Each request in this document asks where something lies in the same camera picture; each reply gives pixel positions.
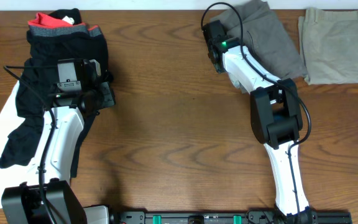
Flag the white garment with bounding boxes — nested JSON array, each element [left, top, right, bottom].
[[0, 83, 84, 208]]

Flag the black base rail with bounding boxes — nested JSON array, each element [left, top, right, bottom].
[[110, 208, 352, 224]]

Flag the folded khaki shorts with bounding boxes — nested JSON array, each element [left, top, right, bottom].
[[298, 7, 358, 85]]

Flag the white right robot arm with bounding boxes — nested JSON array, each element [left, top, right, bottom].
[[207, 37, 309, 219]]

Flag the grey cargo shorts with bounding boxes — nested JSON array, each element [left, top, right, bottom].
[[210, 0, 308, 80]]

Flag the black garment with red waistband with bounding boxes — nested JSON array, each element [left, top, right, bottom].
[[0, 8, 113, 169]]

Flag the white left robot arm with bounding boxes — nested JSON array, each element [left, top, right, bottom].
[[1, 80, 114, 223]]

